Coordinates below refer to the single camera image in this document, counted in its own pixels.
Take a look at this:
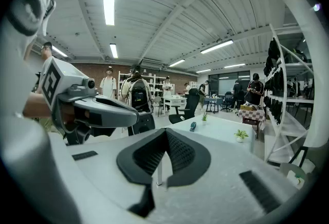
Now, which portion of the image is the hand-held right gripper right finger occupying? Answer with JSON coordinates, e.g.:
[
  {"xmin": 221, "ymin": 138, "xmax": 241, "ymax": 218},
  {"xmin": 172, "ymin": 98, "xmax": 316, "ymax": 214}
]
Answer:
[{"xmin": 166, "ymin": 127, "xmax": 211, "ymax": 188}]

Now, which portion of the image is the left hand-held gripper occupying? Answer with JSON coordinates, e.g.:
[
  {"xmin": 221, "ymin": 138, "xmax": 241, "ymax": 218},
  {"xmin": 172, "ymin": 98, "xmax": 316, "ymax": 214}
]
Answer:
[{"xmin": 38, "ymin": 57, "xmax": 141, "ymax": 145}]

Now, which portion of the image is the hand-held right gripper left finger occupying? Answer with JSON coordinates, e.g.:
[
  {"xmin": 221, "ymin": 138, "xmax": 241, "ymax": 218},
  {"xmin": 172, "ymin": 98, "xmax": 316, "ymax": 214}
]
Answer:
[{"xmin": 116, "ymin": 127, "xmax": 168, "ymax": 185}]

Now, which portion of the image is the person's left forearm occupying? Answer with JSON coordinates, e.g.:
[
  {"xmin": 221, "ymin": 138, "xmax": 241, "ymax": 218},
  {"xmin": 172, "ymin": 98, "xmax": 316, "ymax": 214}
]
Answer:
[{"xmin": 22, "ymin": 92, "xmax": 52, "ymax": 118}]

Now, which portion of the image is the person's left hand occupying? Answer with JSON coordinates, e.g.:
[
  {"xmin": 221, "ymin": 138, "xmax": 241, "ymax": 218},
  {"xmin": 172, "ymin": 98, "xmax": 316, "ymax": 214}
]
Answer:
[{"xmin": 60, "ymin": 103, "xmax": 76, "ymax": 125}]

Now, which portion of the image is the black equipment backpack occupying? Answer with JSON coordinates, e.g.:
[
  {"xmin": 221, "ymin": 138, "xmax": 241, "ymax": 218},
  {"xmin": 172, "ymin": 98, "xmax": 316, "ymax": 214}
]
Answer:
[{"xmin": 130, "ymin": 79, "xmax": 153, "ymax": 113}]

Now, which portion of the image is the dark grey rounded pod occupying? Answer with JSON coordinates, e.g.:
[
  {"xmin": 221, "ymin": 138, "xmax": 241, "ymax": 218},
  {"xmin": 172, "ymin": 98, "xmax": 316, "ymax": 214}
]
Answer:
[{"xmin": 127, "ymin": 112, "xmax": 156, "ymax": 137}]

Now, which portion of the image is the light grey chair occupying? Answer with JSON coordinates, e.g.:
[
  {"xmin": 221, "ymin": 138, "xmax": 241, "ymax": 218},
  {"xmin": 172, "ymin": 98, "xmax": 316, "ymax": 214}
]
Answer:
[{"xmin": 152, "ymin": 96, "xmax": 164, "ymax": 117}]

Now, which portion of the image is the white shelf unit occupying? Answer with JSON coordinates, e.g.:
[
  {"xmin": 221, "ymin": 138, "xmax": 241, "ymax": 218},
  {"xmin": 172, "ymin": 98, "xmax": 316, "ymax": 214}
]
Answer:
[{"xmin": 118, "ymin": 71, "xmax": 176, "ymax": 99}]

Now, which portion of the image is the light blue floral tablecloth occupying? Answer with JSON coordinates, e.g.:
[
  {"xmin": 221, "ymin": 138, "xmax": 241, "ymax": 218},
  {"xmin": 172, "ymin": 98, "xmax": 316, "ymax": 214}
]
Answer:
[{"xmin": 164, "ymin": 115, "xmax": 257, "ymax": 153}]

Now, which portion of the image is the black office chair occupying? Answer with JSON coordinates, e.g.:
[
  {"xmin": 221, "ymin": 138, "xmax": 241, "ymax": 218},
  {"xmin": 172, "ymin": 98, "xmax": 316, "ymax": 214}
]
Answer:
[
  {"xmin": 221, "ymin": 91, "xmax": 233, "ymax": 113},
  {"xmin": 169, "ymin": 88, "xmax": 201, "ymax": 124}
]

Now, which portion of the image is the yellow-green leafy potted plant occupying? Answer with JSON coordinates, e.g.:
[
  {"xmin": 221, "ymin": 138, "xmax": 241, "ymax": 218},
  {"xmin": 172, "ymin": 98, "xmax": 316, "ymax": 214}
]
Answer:
[{"xmin": 233, "ymin": 129, "xmax": 250, "ymax": 143}]

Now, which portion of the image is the white desk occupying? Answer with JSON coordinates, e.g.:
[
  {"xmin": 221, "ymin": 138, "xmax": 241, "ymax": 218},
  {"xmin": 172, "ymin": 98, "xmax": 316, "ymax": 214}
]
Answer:
[{"xmin": 162, "ymin": 95, "xmax": 188, "ymax": 116}]

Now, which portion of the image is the blue-topped table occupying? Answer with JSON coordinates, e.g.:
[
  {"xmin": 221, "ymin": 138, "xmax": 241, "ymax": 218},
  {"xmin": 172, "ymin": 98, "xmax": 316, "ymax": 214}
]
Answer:
[{"xmin": 205, "ymin": 97, "xmax": 223, "ymax": 114}]

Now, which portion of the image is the table with red checkered cloth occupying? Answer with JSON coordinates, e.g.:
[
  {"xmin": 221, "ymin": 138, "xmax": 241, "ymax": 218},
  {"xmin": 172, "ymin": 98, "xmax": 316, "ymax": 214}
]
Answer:
[{"xmin": 238, "ymin": 104, "xmax": 267, "ymax": 139}]

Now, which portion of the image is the grey-green chair with black legs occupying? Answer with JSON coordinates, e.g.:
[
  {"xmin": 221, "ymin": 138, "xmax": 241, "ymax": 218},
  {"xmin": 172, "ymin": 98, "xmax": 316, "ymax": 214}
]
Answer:
[{"xmin": 279, "ymin": 145, "xmax": 317, "ymax": 190}]

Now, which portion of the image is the person's printed white t-shirt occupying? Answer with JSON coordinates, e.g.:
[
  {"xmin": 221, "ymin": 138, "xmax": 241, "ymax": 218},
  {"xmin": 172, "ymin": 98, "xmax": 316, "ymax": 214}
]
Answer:
[{"xmin": 0, "ymin": 0, "xmax": 64, "ymax": 126}]

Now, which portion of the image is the white card with green mark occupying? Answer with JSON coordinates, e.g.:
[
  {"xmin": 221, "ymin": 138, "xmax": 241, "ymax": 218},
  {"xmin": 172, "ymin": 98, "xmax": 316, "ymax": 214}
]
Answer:
[{"xmin": 292, "ymin": 171, "xmax": 305, "ymax": 186}]

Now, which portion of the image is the white metal rack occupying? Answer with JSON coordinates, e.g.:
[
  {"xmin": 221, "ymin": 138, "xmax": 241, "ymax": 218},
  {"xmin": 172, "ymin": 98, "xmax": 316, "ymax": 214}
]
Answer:
[{"xmin": 264, "ymin": 24, "xmax": 315, "ymax": 164}]

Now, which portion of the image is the row of black bags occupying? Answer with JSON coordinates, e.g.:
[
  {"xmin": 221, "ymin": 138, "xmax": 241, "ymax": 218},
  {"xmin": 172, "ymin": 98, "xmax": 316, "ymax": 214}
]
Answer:
[{"xmin": 263, "ymin": 39, "xmax": 285, "ymax": 125}]

